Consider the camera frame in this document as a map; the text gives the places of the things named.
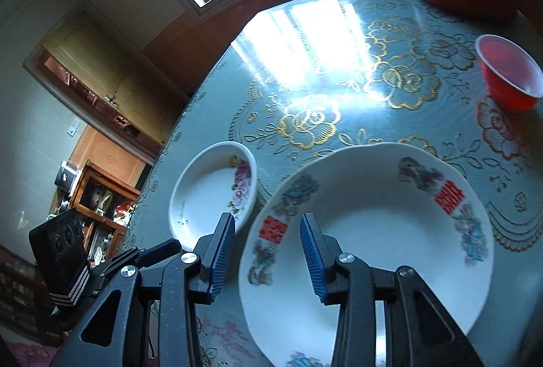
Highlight floral plastic tablecloth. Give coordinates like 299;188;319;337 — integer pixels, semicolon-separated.
123;0;542;366

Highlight white rose oval dish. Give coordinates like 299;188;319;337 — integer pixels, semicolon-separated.
168;141;258;251

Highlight red plastic bowl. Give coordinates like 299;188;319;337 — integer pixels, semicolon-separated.
475;34;542;113

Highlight wooden display cabinet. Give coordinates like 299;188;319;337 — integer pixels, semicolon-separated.
49;161;140;267

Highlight white plate red characters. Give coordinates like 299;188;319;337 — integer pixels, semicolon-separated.
238;143;493;366

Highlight white light switch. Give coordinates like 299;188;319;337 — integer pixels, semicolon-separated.
67;118;81;137

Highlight wooden door frame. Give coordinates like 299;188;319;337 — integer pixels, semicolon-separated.
23;0;189;164

